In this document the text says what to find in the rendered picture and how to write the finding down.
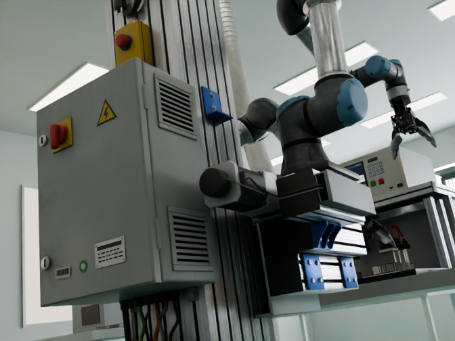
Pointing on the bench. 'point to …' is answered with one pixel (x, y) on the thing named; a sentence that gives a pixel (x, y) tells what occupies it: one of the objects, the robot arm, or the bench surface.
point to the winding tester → (394, 170)
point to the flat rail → (401, 211)
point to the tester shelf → (412, 195)
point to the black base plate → (397, 275)
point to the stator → (387, 268)
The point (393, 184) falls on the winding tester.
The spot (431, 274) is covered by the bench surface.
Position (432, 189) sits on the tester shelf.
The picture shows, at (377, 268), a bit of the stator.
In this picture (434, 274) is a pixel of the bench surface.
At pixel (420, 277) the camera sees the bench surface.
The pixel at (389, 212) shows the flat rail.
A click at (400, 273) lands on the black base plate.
